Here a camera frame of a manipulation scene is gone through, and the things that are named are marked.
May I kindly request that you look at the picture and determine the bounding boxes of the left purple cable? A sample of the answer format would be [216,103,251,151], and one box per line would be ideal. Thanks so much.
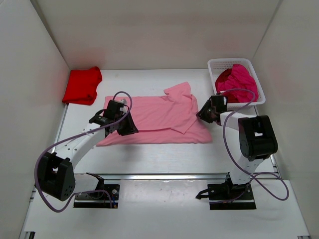
[34,91,133,213]

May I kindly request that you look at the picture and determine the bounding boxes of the purple cable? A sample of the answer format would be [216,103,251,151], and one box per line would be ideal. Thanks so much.
[219,88,290,205]
[34,91,133,213]

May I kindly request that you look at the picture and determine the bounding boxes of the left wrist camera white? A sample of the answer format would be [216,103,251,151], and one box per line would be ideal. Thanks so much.
[120,99,129,113]

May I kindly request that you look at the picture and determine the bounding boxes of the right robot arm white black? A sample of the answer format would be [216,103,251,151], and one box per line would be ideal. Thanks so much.
[196,95,278,201]

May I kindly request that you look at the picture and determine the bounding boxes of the aluminium rail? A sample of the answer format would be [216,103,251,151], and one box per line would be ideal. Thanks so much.
[74,171,279,181]

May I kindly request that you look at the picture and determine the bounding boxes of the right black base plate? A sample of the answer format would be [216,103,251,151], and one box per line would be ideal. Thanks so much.
[195,182,257,210]

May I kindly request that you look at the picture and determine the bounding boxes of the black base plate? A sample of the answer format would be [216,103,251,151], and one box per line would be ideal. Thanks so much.
[195,182,257,210]
[73,184,120,209]

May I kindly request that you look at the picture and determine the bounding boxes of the folded red t shirt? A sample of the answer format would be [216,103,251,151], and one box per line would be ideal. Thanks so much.
[62,66,102,106]

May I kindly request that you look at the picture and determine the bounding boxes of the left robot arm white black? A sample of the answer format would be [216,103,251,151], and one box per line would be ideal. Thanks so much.
[37,99,138,201]

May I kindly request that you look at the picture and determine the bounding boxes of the dark red t shirt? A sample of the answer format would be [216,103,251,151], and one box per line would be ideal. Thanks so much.
[215,69,232,88]

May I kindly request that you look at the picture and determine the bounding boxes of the magenta t shirt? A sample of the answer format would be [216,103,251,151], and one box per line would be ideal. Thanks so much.
[216,64,259,103]

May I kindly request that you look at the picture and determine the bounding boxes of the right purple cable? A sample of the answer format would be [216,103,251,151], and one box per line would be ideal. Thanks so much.
[219,88,290,205]

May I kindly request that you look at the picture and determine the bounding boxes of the white plastic basket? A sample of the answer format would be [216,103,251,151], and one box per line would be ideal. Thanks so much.
[207,58,266,109]

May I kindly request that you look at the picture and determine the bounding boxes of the light pink polo shirt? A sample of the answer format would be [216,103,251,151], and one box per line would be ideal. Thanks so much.
[97,82,212,146]

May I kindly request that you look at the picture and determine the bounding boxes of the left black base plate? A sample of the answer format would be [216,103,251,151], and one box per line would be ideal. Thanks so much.
[73,184,120,209]

